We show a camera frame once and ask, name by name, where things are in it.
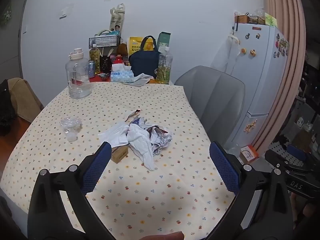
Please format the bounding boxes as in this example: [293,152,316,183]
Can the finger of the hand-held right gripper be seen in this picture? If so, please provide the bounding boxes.
[264,144,320,174]

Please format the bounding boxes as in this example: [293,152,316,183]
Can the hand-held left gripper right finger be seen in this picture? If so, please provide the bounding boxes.
[205,141,293,240]

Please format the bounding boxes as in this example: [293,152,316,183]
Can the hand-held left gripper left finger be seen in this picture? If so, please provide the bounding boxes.
[27,142,112,240]

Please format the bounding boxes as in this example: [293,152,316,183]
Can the small brown cardboard box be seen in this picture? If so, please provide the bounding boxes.
[111,146,129,163]

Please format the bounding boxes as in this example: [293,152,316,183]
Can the white paper sheet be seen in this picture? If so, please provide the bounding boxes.
[98,121,130,148]

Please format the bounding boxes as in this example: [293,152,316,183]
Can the person's right hand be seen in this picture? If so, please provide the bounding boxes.
[290,192,320,230]

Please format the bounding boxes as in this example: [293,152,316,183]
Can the orange and white box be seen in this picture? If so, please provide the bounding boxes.
[239,145,261,165]

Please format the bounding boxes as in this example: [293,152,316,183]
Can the crushed clear plastic bottle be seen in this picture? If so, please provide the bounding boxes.
[59,117,83,142]

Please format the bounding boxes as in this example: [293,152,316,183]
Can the yellow figure fridge magnets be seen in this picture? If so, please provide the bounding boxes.
[245,119,258,135]

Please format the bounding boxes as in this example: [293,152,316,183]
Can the floral printed tablecloth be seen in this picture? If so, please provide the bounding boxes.
[0,81,238,240]

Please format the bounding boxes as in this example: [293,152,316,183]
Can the torn wrapper piece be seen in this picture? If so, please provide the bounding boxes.
[124,109,143,124]

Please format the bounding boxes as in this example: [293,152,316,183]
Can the grey chair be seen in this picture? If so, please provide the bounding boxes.
[173,65,246,147]

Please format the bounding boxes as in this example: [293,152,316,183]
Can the white refrigerator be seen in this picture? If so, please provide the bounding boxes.
[228,23,290,161]

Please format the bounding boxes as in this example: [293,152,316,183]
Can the large clear water jug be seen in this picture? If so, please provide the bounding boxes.
[65,48,92,99]

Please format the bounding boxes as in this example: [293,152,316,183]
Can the blue tissue box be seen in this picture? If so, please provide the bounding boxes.
[110,64,135,83]

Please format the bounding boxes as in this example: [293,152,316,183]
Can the white crumpled cloth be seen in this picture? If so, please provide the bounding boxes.
[127,73,155,87]

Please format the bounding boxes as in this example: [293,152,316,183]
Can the pink curtain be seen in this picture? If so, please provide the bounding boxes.
[251,0,307,156]

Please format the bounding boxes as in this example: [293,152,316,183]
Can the brown jacket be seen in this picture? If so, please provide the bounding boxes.
[7,77,45,123]

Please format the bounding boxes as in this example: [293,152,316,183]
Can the black chopstick holder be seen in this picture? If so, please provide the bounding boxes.
[100,47,112,73]

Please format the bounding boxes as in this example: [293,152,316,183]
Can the small green tea bottle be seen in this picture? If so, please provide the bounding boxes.
[89,44,101,74]

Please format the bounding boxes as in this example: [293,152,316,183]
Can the black cloth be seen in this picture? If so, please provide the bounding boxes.
[0,79,17,137]

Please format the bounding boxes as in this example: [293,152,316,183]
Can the white hanging plastic bag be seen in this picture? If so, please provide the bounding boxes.
[212,34,241,76]

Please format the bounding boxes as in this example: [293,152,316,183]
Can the navy lunch bag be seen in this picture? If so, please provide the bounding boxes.
[128,35,162,78]

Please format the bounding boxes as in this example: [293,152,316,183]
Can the large green tea bottle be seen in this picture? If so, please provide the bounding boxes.
[156,47,174,85]

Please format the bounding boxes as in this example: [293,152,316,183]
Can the yellow snack pouch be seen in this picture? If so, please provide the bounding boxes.
[129,37,157,58]

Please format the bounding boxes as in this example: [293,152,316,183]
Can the green patterned box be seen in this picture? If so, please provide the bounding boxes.
[264,12,278,28]

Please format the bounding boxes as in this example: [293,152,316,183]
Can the green carton box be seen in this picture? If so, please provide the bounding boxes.
[158,31,172,53]

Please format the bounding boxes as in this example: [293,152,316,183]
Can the white paper bag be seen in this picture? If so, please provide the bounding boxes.
[109,3,126,38]

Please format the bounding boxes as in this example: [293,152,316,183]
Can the black wire basket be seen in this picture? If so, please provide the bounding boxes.
[88,35,122,48]

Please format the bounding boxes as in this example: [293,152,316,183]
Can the brown wire basket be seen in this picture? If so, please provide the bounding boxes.
[234,12,266,26]

